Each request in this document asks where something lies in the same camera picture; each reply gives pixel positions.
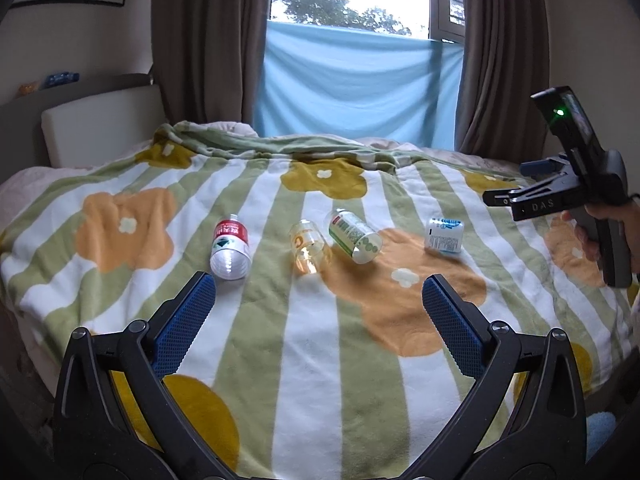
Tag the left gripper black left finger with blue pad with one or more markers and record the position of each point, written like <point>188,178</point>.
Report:
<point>114,418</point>

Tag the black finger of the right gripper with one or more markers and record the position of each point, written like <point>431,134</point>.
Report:
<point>500,197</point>

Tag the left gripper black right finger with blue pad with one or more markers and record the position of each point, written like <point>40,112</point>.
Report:
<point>524,417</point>

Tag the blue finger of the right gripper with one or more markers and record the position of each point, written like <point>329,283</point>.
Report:
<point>542,168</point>

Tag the white blue-label yogurt bottle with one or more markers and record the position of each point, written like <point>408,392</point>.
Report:
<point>444,235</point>

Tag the right brown curtain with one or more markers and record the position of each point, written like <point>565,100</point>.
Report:
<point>506,60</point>

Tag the brown curtain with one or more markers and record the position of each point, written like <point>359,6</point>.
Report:
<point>207,57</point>
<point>506,60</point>

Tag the green-label clear bottle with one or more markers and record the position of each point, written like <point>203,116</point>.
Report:
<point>354,236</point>

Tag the orange-label clear bottle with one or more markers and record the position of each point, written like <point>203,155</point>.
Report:
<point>311,252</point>

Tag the red-label water bottle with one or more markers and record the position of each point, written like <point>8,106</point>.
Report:
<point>230,255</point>

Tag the striped flower blanket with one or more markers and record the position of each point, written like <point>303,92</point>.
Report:
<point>336,375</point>

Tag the light blue hanging sheet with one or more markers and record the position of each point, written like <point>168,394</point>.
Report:
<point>358,84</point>

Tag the pink bed sheet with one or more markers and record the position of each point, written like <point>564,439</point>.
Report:
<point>39,201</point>

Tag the white padded headboard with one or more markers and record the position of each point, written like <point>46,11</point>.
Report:
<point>96,129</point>

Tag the left brown curtain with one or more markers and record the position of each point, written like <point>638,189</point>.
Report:
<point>207,57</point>

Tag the orange toy on shelf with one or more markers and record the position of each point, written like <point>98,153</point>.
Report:
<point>27,89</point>

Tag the blue toy on shelf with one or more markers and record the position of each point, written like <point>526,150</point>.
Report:
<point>59,79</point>

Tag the window frame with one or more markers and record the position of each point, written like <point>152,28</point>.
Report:
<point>447,20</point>

